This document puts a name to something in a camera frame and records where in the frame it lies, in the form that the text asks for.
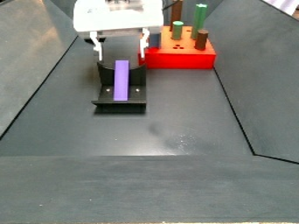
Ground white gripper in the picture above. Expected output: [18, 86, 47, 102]
[74, 0, 165, 61]

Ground purple rectangle block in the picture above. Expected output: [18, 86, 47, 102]
[114, 60, 130, 101]

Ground red peg board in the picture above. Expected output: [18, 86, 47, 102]
[139, 26, 217, 69]

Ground black fixture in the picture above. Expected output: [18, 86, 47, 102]
[93, 60, 147, 113]

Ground blue notched peg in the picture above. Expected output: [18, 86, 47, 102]
[150, 33, 162, 48]

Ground green cylinder peg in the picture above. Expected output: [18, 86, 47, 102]
[173, 21, 183, 40]

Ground tall brown cylinder peg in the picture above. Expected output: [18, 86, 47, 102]
[170, 0, 183, 31]

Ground short brown cylinder peg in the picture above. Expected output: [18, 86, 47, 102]
[195, 29, 210, 51]

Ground green star peg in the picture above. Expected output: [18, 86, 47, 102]
[191, 3, 209, 39]

